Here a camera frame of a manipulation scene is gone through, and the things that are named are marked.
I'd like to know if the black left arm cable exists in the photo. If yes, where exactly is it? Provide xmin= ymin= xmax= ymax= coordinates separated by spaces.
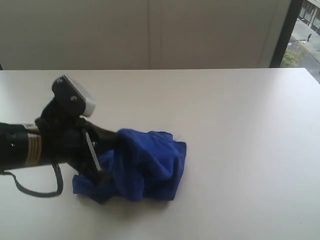
xmin=0 ymin=163 xmax=64 ymax=198

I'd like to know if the dark window frame post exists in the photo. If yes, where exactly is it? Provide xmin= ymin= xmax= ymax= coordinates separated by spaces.
xmin=269 ymin=0 xmax=303 ymax=68

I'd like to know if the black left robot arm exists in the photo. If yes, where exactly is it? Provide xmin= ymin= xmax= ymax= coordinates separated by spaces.
xmin=0 ymin=99 xmax=118 ymax=186

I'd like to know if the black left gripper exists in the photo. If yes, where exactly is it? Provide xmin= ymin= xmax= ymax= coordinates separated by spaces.
xmin=35 ymin=99 xmax=119 ymax=187

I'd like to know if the blue microfiber towel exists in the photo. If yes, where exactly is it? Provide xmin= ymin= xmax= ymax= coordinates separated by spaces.
xmin=72 ymin=128 xmax=187 ymax=204

